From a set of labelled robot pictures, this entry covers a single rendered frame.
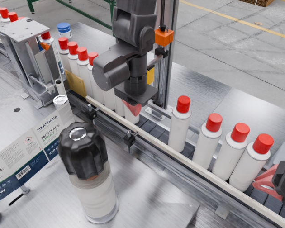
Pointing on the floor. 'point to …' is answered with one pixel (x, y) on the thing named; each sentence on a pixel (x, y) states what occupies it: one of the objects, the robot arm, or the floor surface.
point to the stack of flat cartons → (258, 2)
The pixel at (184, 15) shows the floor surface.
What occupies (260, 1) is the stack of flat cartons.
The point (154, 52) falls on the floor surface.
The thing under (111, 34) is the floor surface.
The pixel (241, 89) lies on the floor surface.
